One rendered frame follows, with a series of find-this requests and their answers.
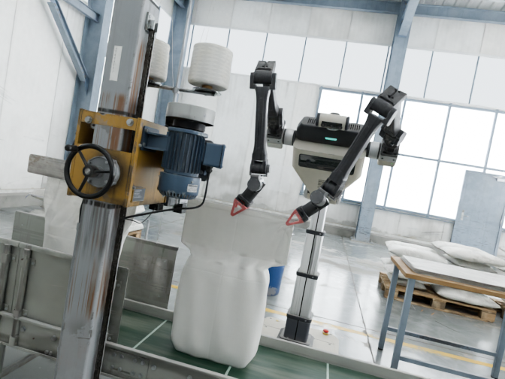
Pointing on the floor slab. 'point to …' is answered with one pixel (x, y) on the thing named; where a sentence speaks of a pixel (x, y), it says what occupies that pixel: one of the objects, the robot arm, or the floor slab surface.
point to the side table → (431, 336)
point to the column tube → (94, 209)
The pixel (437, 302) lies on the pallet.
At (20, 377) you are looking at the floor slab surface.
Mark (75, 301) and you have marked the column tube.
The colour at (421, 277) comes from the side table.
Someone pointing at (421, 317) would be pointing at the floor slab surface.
